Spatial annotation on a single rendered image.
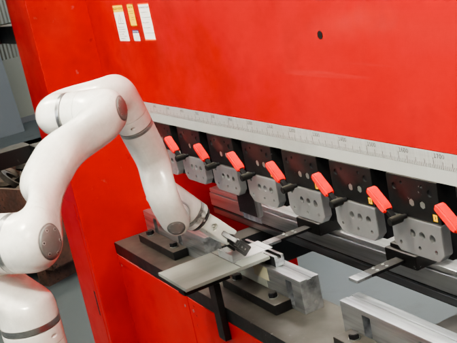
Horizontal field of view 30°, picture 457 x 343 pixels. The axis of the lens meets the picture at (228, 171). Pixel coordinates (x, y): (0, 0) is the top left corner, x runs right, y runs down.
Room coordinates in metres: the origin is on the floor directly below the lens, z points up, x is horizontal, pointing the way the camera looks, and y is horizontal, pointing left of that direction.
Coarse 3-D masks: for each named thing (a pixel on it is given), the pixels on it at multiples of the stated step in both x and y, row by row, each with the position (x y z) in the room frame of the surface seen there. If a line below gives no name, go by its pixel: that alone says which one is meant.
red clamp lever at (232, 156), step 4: (228, 152) 2.18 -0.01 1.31; (232, 152) 2.18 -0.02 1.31; (228, 156) 2.17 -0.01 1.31; (232, 156) 2.17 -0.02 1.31; (236, 156) 2.17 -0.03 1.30; (232, 160) 2.16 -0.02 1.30; (236, 160) 2.16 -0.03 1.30; (240, 160) 2.17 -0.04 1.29; (232, 164) 2.16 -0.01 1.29; (236, 164) 2.15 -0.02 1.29; (240, 164) 2.15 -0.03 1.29; (236, 168) 2.15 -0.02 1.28; (240, 168) 2.14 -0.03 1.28; (244, 168) 2.15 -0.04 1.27; (240, 172) 2.14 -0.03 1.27; (244, 172) 2.14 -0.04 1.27; (248, 172) 2.13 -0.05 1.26; (252, 172) 2.14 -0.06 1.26; (240, 176) 2.13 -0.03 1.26; (244, 176) 2.12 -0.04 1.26; (248, 176) 2.12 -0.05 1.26; (244, 180) 2.12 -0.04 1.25
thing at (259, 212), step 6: (240, 198) 2.32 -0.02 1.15; (246, 198) 2.28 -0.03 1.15; (252, 198) 2.25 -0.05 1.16; (240, 204) 2.33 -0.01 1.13; (246, 204) 2.29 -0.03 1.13; (252, 204) 2.26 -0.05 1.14; (258, 204) 2.25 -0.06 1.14; (240, 210) 2.33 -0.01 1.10; (246, 210) 2.30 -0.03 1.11; (252, 210) 2.26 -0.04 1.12; (258, 210) 2.25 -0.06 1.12; (246, 216) 2.32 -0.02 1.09; (252, 216) 2.29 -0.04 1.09; (258, 216) 2.25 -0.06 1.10; (258, 222) 2.26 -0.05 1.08
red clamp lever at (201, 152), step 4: (196, 144) 2.36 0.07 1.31; (200, 144) 2.36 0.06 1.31; (196, 148) 2.35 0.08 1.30; (200, 148) 2.35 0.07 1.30; (200, 152) 2.34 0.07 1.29; (204, 152) 2.34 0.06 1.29; (200, 156) 2.33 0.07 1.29; (204, 156) 2.33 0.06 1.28; (208, 156) 2.33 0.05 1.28; (204, 160) 2.32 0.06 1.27; (208, 160) 2.32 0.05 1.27; (208, 164) 2.31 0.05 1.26; (212, 164) 2.31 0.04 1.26; (216, 164) 2.31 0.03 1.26; (208, 168) 2.30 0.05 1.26; (212, 168) 2.30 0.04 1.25
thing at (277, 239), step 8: (304, 224) 2.38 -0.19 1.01; (312, 224) 2.34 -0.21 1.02; (320, 224) 2.32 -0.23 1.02; (328, 224) 2.33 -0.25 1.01; (336, 224) 2.34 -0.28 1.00; (288, 232) 2.35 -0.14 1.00; (296, 232) 2.34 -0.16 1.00; (304, 232) 2.34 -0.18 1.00; (312, 232) 2.35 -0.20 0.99; (320, 232) 2.32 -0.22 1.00; (328, 232) 2.33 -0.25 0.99; (272, 240) 2.31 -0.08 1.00; (280, 240) 2.30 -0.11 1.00
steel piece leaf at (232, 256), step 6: (252, 246) 2.30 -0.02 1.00; (258, 246) 2.29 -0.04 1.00; (222, 252) 2.26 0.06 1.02; (228, 252) 2.29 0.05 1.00; (234, 252) 2.28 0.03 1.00; (252, 252) 2.25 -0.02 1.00; (258, 252) 2.24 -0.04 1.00; (228, 258) 2.23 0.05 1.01; (234, 258) 2.24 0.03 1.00; (240, 258) 2.23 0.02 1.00
